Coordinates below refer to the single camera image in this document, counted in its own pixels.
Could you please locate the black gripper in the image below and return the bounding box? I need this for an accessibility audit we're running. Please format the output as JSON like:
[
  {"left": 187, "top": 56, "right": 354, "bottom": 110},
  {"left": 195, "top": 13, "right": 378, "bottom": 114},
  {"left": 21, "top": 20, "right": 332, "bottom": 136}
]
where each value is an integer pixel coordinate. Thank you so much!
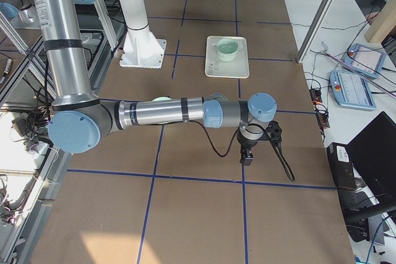
[{"left": 237, "top": 121, "right": 282, "bottom": 166}]

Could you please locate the cream bear print tray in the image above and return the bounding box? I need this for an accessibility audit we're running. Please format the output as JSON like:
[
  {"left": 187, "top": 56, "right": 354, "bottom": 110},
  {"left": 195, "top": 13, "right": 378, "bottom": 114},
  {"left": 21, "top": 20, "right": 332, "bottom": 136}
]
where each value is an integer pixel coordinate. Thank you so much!
[{"left": 205, "top": 36, "right": 249, "bottom": 79}]

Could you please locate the black box device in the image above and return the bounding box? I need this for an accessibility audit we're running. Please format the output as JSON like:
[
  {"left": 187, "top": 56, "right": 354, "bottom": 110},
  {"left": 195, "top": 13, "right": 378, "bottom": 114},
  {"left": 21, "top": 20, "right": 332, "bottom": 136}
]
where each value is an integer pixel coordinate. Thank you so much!
[{"left": 327, "top": 142, "right": 356, "bottom": 191}]

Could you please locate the green bowl with ice cubes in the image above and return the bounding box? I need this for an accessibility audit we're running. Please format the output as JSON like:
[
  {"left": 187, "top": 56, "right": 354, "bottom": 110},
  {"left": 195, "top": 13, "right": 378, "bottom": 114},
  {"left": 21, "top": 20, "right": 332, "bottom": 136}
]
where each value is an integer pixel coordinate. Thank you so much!
[{"left": 152, "top": 96, "right": 172, "bottom": 125}]

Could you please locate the near blue teach pendant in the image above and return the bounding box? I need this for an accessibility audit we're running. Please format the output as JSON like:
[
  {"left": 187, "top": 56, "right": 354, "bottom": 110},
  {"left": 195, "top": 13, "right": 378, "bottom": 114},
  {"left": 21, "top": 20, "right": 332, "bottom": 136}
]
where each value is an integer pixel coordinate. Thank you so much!
[{"left": 329, "top": 70, "right": 376, "bottom": 111}]

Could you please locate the blue teach pendant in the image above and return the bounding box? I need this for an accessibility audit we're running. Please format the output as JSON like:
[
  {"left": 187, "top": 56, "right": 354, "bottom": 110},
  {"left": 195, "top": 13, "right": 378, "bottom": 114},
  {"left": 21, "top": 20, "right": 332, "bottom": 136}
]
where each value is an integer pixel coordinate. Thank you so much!
[
  {"left": 329, "top": 70, "right": 376, "bottom": 111},
  {"left": 342, "top": 43, "right": 385, "bottom": 79}
]

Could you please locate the black laptop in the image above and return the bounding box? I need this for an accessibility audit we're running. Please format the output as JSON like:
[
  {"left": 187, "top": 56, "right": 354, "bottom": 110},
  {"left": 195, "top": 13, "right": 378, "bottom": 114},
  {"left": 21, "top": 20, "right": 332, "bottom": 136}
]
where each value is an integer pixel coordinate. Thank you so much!
[{"left": 344, "top": 111, "right": 395, "bottom": 224}]

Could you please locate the far blue teach pendant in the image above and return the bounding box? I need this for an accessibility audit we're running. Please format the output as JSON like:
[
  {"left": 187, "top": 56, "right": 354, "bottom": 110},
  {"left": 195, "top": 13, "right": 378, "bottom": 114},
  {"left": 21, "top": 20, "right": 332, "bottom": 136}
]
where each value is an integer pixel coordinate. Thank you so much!
[{"left": 342, "top": 43, "right": 385, "bottom": 79}]

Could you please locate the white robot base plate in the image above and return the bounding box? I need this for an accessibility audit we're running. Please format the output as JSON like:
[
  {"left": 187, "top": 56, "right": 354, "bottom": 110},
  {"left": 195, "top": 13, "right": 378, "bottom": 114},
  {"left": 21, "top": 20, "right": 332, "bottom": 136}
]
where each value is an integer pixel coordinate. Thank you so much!
[{"left": 119, "top": 36, "right": 167, "bottom": 69}]

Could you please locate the aluminium frame post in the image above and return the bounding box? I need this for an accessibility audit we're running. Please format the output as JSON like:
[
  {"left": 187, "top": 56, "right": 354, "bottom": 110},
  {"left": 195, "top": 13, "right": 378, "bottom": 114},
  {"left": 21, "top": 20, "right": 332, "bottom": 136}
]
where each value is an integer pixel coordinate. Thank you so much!
[{"left": 296, "top": 0, "right": 334, "bottom": 63}]

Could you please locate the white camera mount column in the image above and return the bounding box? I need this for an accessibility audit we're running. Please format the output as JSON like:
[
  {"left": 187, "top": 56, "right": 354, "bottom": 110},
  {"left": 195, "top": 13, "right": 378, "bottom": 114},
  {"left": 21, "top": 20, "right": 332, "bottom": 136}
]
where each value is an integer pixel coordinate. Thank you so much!
[{"left": 119, "top": 0, "right": 150, "bottom": 46}]

